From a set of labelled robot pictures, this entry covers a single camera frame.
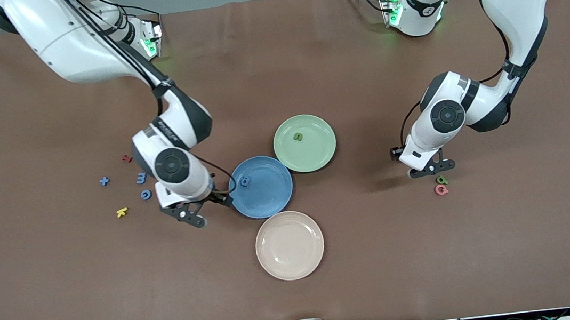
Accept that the beige plate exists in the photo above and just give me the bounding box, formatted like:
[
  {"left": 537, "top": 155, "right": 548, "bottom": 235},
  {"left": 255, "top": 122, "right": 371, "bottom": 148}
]
[{"left": 252, "top": 207, "right": 329, "bottom": 285}]

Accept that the brown table mat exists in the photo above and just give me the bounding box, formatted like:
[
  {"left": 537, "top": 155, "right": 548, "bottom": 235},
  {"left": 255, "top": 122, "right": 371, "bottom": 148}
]
[{"left": 0, "top": 0, "right": 570, "bottom": 320}]

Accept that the blue plate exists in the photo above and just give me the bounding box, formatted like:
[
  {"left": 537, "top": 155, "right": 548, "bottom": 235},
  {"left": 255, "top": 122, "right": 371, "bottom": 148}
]
[{"left": 225, "top": 153, "right": 297, "bottom": 223}]

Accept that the black right arm base cable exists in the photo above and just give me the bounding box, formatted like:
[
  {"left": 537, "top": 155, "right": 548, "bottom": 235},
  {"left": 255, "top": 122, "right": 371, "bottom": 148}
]
[{"left": 115, "top": 0, "right": 162, "bottom": 21}]

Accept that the green plate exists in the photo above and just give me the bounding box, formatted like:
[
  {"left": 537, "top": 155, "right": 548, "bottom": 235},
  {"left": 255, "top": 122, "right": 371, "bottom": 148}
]
[{"left": 270, "top": 111, "right": 340, "bottom": 177}]

